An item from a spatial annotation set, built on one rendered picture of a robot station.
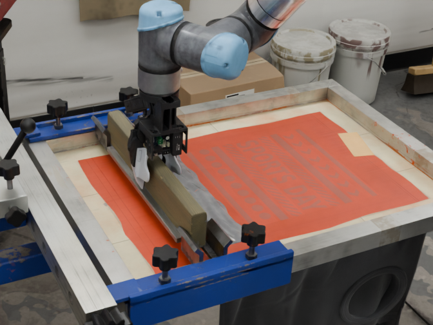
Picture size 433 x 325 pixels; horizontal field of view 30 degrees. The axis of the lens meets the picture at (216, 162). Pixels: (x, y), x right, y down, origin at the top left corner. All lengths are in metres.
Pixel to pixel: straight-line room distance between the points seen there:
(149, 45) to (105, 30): 2.31
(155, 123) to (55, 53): 2.23
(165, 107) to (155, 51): 0.10
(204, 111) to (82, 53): 1.87
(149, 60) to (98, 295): 0.41
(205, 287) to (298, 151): 0.55
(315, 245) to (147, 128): 0.36
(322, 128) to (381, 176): 0.23
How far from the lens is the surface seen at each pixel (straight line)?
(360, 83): 4.11
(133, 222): 1.53
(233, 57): 1.30
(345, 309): 1.70
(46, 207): 1.43
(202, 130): 1.84
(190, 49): 1.32
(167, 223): 1.46
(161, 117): 1.41
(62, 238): 1.35
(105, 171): 1.68
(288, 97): 1.96
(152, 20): 1.35
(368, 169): 1.76
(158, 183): 1.48
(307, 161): 1.75
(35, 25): 3.56
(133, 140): 1.48
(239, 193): 1.62
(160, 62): 1.38
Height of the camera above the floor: 1.84
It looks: 31 degrees down
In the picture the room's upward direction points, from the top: 3 degrees clockwise
